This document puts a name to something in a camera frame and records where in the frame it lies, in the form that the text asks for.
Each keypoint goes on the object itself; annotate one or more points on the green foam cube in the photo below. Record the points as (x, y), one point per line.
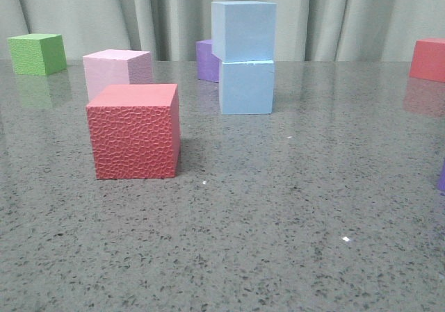
(37, 54)

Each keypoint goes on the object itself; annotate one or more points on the red foam cube right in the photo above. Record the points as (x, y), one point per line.
(428, 59)

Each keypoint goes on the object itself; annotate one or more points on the purple foam cube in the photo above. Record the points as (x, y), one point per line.
(441, 181)
(207, 63)

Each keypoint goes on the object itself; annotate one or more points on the red foam cube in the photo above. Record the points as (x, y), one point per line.
(134, 131)
(428, 59)

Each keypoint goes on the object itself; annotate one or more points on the red foam cube front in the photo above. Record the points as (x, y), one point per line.
(134, 131)

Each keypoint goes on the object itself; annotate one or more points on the far purple foam cube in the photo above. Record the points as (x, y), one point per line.
(207, 63)

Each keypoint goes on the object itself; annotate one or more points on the near purple foam cube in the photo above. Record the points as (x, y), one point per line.
(441, 181)

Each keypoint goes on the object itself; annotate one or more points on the grey-green curtain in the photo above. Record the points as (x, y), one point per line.
(315, 30)

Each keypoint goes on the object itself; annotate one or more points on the light blue foam cube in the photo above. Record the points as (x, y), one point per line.
(243, 30)
(246, 87)

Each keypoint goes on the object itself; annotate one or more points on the pink foam cube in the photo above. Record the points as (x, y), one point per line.
(116, 66)

